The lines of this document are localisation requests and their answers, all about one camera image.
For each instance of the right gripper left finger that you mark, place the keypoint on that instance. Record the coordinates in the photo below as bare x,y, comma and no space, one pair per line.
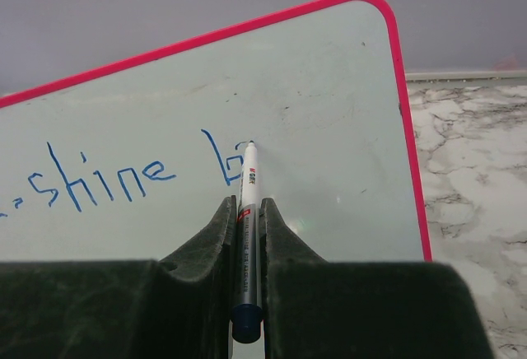
202,269

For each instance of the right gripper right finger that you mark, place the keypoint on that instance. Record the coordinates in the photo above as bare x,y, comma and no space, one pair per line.
277,242

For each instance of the blue whiteboard marker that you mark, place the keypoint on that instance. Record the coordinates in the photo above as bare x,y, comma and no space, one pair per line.
247,311

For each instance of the red-framed whiteboard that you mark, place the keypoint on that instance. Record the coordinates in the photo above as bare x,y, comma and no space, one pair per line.
131,160

